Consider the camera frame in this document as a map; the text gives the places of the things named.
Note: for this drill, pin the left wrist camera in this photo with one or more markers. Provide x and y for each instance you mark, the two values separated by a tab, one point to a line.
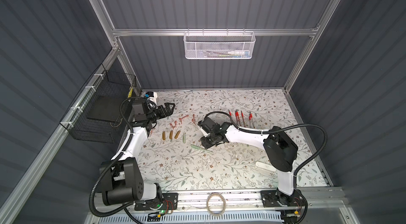
151	96

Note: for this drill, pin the floral table mat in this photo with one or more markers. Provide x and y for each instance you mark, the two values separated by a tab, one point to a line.
176	166

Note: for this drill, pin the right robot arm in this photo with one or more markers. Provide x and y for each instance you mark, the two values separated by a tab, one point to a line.
280	149

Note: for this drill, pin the white rectangular eraser box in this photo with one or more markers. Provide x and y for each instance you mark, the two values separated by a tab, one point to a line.
264	166

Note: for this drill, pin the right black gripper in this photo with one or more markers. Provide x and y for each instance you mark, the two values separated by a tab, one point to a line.
210	140

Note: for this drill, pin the black wire basket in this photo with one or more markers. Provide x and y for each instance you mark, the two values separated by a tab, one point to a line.
96	117

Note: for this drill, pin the white wire mesh basket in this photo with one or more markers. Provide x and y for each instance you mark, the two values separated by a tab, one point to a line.
219	46

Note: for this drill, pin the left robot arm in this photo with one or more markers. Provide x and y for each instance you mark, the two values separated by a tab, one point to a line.
120	183

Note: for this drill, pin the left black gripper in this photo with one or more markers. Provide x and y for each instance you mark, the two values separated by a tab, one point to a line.
163	110

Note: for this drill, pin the roll of clear tape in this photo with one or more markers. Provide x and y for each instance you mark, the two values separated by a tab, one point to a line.
216	204

